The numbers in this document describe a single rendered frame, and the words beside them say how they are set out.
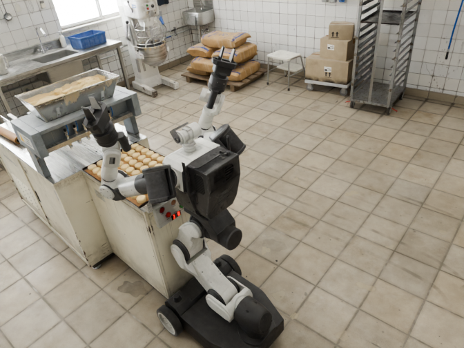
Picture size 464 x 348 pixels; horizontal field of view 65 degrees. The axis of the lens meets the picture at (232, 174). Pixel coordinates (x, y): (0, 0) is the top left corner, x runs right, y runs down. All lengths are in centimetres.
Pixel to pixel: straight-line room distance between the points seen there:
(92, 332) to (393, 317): 188
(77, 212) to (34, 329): 80
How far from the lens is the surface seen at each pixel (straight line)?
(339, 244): 293
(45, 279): 316
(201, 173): 150
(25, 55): 563
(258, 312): 207
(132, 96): 259
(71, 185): 256
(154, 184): 153
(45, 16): 578
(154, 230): 211
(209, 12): 674
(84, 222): 272
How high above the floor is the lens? 206
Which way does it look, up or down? 34 degrees down
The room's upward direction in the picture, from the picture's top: 6 degrees counter-clockwise
